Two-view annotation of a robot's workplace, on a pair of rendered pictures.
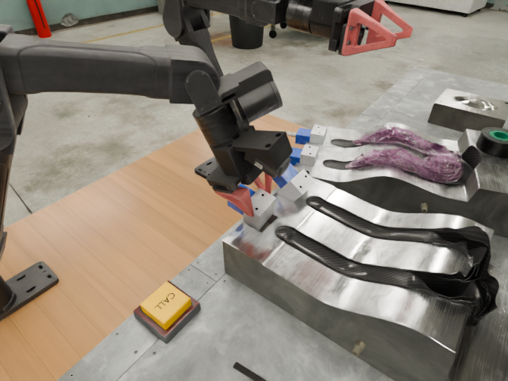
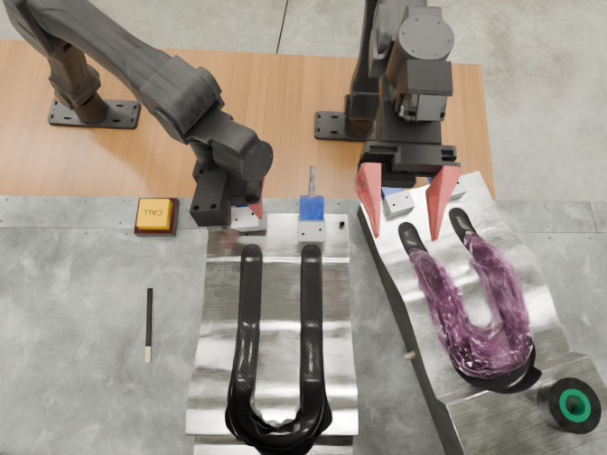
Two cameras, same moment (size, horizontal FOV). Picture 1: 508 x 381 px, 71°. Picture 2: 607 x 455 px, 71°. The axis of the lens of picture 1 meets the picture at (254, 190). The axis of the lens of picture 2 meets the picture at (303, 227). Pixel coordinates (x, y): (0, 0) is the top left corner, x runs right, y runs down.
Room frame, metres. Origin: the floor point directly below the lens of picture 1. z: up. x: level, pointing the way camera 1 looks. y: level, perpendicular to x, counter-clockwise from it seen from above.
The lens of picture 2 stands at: (0.39, -0.27, 1.63)
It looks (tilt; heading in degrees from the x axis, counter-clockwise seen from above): 71 degrees down; 51
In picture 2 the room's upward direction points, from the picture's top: 3 degrees clockwise
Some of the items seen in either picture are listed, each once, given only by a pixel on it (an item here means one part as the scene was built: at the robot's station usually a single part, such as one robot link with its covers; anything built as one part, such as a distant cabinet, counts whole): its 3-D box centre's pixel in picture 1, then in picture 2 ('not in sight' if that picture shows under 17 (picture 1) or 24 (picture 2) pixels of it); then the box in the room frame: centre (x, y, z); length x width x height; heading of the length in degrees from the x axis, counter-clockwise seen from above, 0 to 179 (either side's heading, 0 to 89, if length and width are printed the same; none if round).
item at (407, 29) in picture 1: (380, 28); (421, 199); (0.62, -0.21, 1.19); 0.09 x 0.07 x 0.07; 50
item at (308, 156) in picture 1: (290, 156); (388, 185); (0.76, -0.09, 0.86); 0.13 x 0.05 x 0.05; 70
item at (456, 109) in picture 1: (469, 113); not in sight; (1.04, -0.69, 0.84); 0.20 x 0.15 x 0.07; 53
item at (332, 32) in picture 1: (336, 21); (404, 142); (0.65, -0.14, 1.20); 0.10 x 0.07 x 0.07; 140
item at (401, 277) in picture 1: (384, 242); (281, 340); (0.40, -0.22, 0.92); 0.35 x 0.16 x 0.09; 53
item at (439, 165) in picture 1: (407, 150); (477, 301); (0.72, -0.36, 0.90); 0.26 x 0.18 x 0.08; 70
